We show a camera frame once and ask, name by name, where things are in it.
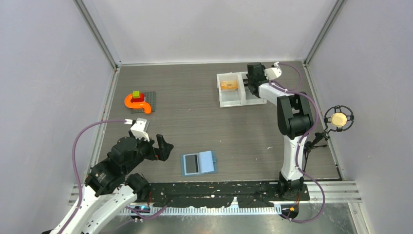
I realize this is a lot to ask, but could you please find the grey building baseplate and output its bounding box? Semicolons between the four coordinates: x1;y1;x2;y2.
131;91;157;114

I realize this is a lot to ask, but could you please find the blue card holder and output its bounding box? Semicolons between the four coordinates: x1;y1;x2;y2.
181;151;218;176

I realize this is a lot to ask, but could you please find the red toy block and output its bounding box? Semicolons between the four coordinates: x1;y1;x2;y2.
131;93;145;103

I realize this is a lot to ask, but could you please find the white two-compartment tray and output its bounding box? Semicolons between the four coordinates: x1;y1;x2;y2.
216;72;267;108

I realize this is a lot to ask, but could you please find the green toy cube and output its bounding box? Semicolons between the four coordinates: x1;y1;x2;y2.
132;90;141;98

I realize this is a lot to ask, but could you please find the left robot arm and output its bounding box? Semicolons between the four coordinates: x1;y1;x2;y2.
47;134;174;234

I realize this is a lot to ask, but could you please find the orange curved toy piece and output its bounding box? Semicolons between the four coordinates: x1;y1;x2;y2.
124;94;152;114

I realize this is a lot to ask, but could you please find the black microphone with mount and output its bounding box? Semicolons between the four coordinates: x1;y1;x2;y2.
304;105;355;156

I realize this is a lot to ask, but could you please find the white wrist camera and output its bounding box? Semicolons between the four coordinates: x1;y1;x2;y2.
264;62;282;80
125;118;150;142

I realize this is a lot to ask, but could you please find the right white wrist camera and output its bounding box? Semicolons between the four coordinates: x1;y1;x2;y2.
264;62;282;80

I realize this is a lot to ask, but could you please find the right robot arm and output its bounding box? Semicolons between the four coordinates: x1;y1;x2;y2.
246;62;314;200

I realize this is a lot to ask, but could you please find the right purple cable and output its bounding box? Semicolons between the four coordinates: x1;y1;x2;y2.
272;63;326;224

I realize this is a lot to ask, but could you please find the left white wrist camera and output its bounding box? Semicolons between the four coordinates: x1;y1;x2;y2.
125;118;150;142

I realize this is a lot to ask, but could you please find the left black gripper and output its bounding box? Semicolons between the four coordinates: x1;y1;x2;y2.
124;130;173;174

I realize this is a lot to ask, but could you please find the orange card stack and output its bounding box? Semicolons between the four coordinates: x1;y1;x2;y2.
219;79;238;92

